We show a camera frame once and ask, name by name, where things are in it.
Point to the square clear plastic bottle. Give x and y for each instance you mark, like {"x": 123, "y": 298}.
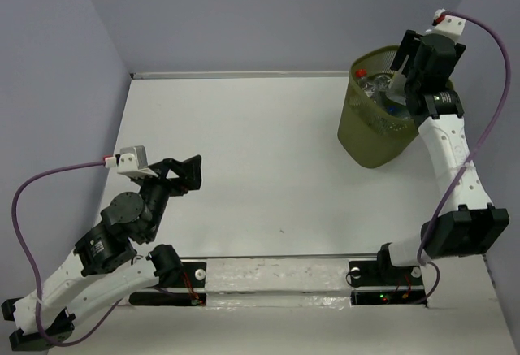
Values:
{"x": 396, "y": 89}

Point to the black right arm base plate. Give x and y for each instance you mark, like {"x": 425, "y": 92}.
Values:
{"x": 371, "y": 285}

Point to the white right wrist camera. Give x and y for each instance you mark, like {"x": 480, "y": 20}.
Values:
{"x": 448, "y": 26}

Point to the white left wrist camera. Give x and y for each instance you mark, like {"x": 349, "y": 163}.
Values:
{"x": 132, "y": 161}

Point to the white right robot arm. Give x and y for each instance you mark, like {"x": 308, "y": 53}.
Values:
{"x": 466, "y": 221}

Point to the blue label water bottle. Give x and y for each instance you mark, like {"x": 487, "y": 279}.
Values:
{"x": 393, "y": 110}

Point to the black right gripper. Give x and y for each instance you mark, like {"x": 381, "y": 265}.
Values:
{"x": 406, "y": 47}

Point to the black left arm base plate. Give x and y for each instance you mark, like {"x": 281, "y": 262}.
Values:
{"x": 187, "y": 291}

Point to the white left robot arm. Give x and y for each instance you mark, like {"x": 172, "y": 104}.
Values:
{"x": 103, "y": 267}

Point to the green mesh waste bin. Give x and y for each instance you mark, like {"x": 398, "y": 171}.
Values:
{"x": 368, "y": 133}

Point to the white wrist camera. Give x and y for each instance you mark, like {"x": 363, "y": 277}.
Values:
{"x": 132, "y": 161}
{"x": 448, "y": 26}

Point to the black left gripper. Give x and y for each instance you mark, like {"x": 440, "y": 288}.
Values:
{"x": 192, "y": 175}

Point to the clear ribbed water bottle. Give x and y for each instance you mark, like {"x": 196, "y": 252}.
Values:
{"x": 382, "y": 82}

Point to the red cap clear bottle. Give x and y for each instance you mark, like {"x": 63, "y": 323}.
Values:
{"x": 367, "y": 85}

